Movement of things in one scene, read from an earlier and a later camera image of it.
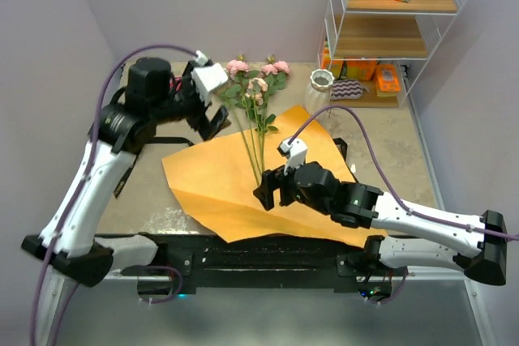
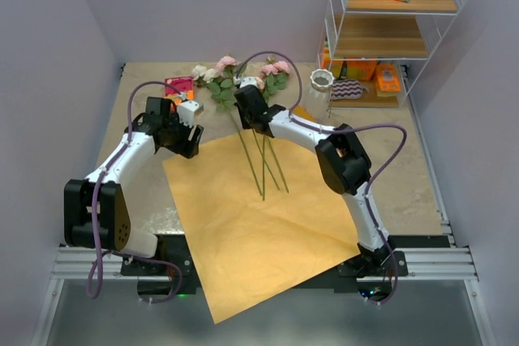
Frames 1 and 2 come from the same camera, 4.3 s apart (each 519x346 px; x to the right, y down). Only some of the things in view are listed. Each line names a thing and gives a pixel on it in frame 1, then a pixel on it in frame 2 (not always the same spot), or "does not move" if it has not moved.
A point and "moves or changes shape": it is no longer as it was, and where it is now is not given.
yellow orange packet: [388, 80] does not move
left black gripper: [200, 121] → [187, 148]
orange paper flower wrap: [223, 176] moves or changes shape
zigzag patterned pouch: [347, 89] does not move
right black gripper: [271, 181] → [246, 125]
